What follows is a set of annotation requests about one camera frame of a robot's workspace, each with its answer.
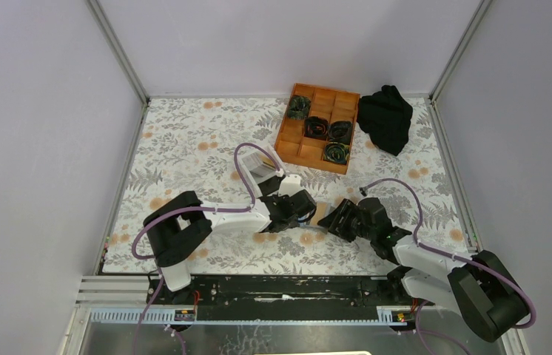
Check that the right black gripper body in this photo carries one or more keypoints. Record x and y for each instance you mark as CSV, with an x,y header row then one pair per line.
x,y
367,231

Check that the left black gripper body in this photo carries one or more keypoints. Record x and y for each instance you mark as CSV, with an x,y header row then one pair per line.
x,y
291,225

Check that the grey leather card holder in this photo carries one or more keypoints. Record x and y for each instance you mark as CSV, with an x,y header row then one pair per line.
x,y
306,224

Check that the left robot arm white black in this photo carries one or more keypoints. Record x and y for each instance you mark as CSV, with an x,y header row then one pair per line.
x,y
181,225

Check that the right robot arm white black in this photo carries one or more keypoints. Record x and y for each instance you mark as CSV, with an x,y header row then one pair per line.
x,y
478,287

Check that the white plastic card tray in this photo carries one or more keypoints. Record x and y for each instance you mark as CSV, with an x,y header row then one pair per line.
x,y
266,185

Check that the stack of cards in tray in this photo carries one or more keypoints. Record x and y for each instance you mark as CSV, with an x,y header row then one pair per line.
x,y
259,164

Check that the rolled dark sock bottom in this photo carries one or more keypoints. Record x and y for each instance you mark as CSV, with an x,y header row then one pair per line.
x,y
335,152

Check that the rolled dark sock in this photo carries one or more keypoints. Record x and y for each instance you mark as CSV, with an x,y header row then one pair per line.
x,y
340,132
316,128
298,108
335,152

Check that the rolled dark sock middle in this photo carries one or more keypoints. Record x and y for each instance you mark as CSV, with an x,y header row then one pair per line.
x,y
316,128

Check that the rolled dark sock right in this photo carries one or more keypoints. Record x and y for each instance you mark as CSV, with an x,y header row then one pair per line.
x,y
340,132

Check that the rolled dark sock top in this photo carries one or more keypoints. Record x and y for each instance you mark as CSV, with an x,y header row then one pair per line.
x,y
298,108

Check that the black cloth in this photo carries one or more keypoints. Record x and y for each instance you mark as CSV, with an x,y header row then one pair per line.
x,y
386,117

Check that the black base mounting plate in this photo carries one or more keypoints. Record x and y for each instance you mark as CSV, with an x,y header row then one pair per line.
x,y
211,289

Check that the orange wooden compartment box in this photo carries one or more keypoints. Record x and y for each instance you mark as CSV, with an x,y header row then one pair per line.
x,y
330,104

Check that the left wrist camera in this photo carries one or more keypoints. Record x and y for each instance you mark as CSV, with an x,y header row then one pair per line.
x,y
290,185

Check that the white slotted cable duct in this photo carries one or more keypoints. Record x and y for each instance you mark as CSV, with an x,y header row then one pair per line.
x,y
168,316

